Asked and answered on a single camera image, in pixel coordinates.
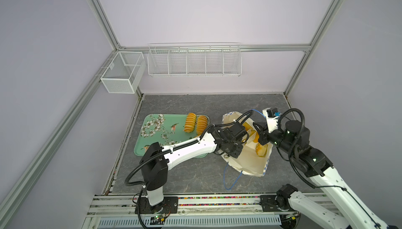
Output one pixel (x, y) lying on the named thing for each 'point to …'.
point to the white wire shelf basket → (190, 59)
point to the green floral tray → (165, 129)
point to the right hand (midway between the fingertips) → (255, 124)
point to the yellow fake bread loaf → (201, 124)
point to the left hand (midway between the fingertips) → (236, 153)
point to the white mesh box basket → (124, 72)
